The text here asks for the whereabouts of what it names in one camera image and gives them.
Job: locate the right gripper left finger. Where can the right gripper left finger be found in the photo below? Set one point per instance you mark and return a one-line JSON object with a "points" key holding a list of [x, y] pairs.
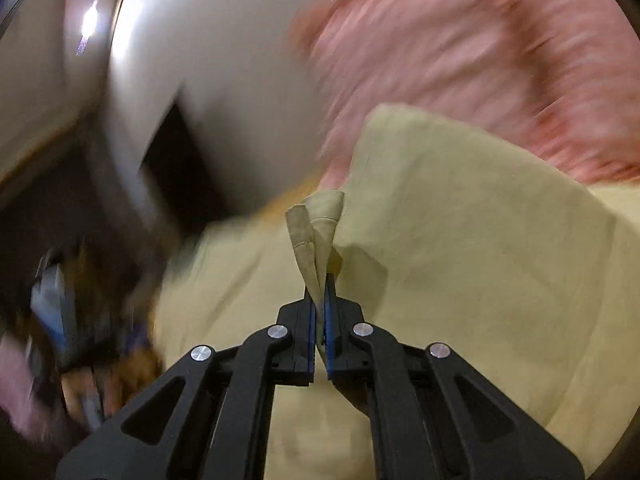
{"points": [[208, 416]]}

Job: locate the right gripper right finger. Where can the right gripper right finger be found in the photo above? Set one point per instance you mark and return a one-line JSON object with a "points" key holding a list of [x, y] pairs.
{"points": [[432, 415]]}

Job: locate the khaki beige pants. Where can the khaki beige pants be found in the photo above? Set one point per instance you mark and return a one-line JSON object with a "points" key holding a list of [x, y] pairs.
{"points": [[447, 234]]}

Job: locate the dark bedside furniture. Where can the dark bedside furniture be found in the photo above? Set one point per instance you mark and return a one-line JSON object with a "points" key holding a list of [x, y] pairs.
{"points": [[179, 171]]}

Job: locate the upper pink polka-dot pillow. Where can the upper pink polka-dot pillow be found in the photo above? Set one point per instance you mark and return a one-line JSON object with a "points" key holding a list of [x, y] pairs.
{"points": [[559, 78]]}

